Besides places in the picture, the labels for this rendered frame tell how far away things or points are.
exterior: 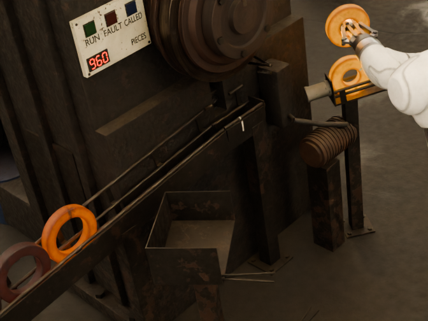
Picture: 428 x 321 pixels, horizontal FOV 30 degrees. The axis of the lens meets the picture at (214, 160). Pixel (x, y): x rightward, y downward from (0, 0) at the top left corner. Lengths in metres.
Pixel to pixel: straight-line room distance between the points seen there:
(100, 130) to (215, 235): 0.49
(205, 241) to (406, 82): 0.82
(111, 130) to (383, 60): 0.86
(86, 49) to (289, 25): 0.89
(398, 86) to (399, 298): 1.25
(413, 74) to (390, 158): 1.81
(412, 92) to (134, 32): 0.95
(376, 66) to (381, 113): 1.56
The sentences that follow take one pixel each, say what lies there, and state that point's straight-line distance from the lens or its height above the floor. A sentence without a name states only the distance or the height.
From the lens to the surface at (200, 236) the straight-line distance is 2.43.
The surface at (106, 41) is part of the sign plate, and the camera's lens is 2.44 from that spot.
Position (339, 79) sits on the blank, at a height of 0.71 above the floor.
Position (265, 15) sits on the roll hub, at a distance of 2.59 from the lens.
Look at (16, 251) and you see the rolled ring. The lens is 2.33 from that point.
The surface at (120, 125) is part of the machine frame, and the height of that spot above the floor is 0.87.
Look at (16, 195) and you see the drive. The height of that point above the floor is 0.25.
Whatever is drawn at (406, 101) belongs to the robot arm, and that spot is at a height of 1.13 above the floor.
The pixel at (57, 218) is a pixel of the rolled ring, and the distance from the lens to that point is 2.37.
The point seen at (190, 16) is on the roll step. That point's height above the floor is 1.16.
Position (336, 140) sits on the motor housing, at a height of 0.50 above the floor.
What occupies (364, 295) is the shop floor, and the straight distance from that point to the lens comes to 3.05.
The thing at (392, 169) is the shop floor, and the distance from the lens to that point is 3.66.
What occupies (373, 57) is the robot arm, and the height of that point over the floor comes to 0.94.
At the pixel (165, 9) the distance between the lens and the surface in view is 2.43.
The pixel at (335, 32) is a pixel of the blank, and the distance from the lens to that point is 2.84.
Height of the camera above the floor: 2.12
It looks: 34 degrees down
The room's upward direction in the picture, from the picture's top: 10 degrees counter-clockwise
